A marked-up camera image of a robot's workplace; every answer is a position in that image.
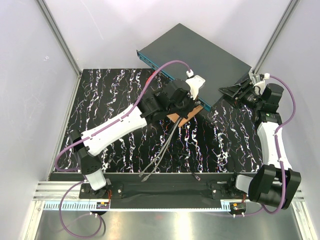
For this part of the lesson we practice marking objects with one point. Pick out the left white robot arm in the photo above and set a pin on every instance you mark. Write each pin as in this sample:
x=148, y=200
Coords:
x=177, y=97

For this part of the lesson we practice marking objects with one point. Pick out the white slotted cable duct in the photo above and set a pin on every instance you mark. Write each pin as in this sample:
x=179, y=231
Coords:
x=119, y=206

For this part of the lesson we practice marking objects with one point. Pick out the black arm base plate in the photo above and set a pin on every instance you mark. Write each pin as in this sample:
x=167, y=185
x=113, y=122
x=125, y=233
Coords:
x=208, y=185

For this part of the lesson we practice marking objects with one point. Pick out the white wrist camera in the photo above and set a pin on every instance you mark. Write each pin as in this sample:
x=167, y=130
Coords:
x=258, y=80
x=195, y=83

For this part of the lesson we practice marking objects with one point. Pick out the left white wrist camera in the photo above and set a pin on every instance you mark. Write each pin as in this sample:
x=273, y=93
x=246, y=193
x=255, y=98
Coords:
x=195, y=83

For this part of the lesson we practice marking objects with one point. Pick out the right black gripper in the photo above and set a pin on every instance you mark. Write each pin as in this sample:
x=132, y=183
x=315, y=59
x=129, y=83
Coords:
x=233, y=91

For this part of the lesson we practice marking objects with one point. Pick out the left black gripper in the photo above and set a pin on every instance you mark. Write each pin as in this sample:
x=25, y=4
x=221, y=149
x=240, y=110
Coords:
x=191, y=103

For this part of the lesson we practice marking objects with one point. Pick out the dark teal network switch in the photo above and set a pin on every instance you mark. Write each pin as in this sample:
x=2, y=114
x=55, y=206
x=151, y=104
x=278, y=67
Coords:
x=218, y=67

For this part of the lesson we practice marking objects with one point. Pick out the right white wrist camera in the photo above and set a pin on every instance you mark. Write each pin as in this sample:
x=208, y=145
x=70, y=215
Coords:
x=258, y=80

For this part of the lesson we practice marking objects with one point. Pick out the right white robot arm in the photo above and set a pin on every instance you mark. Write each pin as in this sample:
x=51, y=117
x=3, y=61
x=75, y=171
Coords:
x=275, y=183

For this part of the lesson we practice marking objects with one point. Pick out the black marble pattern mat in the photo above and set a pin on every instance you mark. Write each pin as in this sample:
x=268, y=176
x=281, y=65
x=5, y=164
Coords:
x=224, y=140

